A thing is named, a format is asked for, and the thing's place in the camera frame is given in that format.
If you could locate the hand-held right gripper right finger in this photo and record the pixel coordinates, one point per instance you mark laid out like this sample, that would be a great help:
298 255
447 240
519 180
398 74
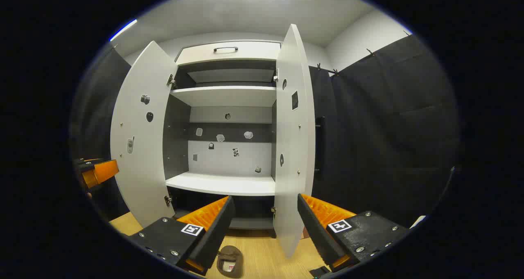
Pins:
317 234

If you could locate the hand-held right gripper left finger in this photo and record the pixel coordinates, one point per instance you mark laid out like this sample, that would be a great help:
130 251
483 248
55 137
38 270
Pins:
217 234

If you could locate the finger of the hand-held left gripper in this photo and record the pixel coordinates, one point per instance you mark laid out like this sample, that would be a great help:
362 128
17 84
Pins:
104 172

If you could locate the brown fuzzy shoe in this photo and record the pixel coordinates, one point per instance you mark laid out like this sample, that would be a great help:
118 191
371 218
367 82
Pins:
229 260

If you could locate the white cabinet door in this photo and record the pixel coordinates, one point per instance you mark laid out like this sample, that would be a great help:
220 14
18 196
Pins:
139 168
292 148

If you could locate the white shoe cabinet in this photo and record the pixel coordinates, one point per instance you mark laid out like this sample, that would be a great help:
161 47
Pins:
176 140

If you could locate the grey cabinet base panel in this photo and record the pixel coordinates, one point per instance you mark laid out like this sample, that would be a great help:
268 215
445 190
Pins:
251 223

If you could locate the metal door hinge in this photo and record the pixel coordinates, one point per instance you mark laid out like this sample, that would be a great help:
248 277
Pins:
168 200
273 212
276 75
170 81

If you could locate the grey cabinet shelf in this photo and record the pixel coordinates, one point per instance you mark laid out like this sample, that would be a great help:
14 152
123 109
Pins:
229 75

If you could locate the white cabinet drawer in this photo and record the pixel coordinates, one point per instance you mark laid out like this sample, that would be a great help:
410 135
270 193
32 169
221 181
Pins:
245 55

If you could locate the cardboard box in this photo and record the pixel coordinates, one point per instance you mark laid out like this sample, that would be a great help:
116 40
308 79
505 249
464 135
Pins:
305 232

